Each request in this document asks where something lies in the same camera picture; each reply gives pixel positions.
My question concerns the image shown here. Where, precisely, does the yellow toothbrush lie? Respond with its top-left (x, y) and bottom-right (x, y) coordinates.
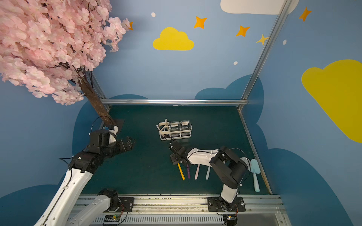
top-left (177, 163), bottom-right (185, 180)

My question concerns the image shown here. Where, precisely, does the purple toothbrush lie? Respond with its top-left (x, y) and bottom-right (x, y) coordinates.
top-left (187, 164), bottom-right (191, 179)

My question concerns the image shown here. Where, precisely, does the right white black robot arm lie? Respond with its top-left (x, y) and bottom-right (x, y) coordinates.
top-left (169, 140), bottom-right (250, 212)

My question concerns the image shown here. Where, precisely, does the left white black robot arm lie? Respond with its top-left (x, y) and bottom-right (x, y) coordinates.
top-left (36, 126), bottom-right (135, 226)

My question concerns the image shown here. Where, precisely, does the light pink toothbrush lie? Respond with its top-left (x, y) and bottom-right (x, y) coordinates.
top-left (194, 164), bottom-right (200, 180)

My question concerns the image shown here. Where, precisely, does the white toothbrush holder rack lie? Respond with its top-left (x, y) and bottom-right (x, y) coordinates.
top-left (156, 120), bottom-right (192, 141)

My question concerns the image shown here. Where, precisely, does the pale white toothbrush right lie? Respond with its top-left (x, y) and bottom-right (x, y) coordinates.
top-left (206, 166), bottom-right (211, 180)

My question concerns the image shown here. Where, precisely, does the small metal can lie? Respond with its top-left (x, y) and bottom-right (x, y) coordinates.
top-left (241, 157), bottom-right (251, 171)

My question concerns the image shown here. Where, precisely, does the light blue brush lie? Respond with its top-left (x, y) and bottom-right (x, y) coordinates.
top-left (250, 159), bottom-right (261, 193)

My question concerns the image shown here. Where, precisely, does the left green circuit board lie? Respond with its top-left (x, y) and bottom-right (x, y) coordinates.
top-left (102, 215), bottom-right (121, 226)

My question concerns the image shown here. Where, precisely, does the green circuit board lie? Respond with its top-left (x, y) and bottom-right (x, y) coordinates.
top-left (102, 215), bottom-right (121, 226)
top-left (223, 215), bottom-right (238, 226)

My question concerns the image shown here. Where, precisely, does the right green circuit board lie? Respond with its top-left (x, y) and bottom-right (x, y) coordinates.
top-left (223, 215), bottom-right (238, 226)

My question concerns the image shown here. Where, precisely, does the pink cherry blossom tree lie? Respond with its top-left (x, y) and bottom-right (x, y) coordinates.
top-left (1, 1), bottom-right (132, 126)

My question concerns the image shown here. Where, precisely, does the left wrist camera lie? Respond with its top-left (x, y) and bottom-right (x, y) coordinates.
top-left (109, 126), bottom-right (118, 144)

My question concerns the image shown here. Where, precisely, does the tree base plate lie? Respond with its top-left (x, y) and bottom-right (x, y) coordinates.
top-left (101, 119), bottom-right (124, 134)

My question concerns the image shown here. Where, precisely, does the aluminium frame back bar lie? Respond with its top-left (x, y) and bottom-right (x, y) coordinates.
top-left (101, 99), bottom-right (248, 105)

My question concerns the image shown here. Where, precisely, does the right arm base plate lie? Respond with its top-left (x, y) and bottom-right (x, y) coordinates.
top-left (207, 196), bottom-right (246, 212)

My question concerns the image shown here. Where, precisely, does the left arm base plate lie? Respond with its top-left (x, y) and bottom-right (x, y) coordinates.
top-left (106, 197), bottom-right (134, 213)

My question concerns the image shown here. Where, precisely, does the aluminium frame upright post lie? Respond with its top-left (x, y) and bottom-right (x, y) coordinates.
top-left (238, 0), bottom-right (293, 113)

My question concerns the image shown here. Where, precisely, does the aluminium rail front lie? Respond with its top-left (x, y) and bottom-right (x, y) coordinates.
top-left (70, 195), bottom-right (291, 226)

